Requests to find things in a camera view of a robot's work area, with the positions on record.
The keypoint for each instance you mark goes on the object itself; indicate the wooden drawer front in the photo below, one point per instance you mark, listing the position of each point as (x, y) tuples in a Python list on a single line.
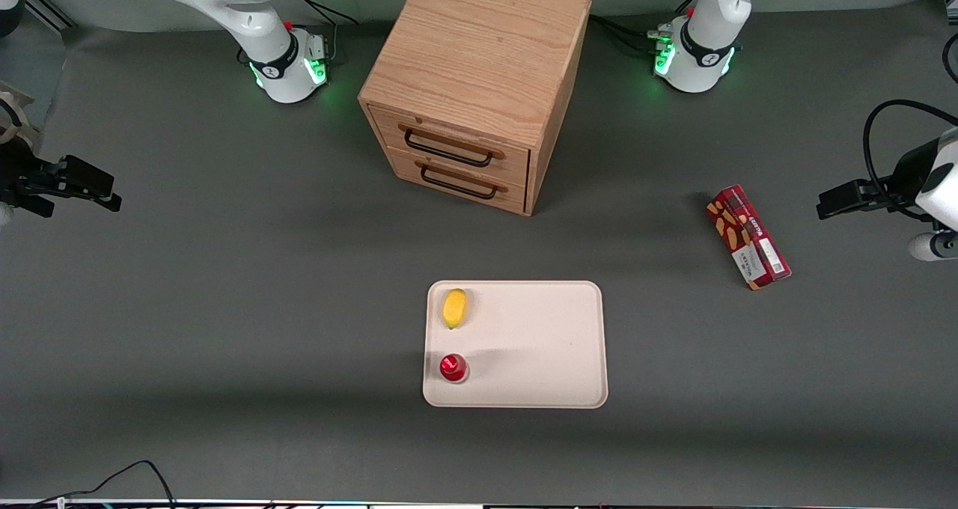
[(389, 127), (404, 171)]

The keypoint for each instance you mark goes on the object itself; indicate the wooden two-drawer cabinet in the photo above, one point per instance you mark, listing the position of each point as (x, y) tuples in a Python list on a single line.
[(479, 45)]

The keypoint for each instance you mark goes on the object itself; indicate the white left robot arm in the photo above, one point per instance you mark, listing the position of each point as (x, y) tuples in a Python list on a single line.
[(700, 52)]

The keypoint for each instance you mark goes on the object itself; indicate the red cookie box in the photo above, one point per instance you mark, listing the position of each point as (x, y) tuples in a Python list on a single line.
[(748, 238)]

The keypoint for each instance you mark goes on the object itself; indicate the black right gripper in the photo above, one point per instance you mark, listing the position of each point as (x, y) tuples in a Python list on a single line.
[(16, 173)]

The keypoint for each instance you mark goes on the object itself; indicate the beige wrist mount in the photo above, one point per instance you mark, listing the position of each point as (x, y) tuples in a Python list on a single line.
[(28, 131)]

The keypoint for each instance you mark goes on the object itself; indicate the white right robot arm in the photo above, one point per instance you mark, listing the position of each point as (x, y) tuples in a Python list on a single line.
[(277, 52)]

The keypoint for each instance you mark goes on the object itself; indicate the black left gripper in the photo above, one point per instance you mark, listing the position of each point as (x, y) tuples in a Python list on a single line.
[(900, 182)]

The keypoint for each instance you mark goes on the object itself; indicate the yellow lemon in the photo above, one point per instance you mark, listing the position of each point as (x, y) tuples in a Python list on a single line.
[(454, 308)]

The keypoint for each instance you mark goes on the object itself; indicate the beige plastic tray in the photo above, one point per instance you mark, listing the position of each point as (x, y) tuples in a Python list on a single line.
[(531, 344)]

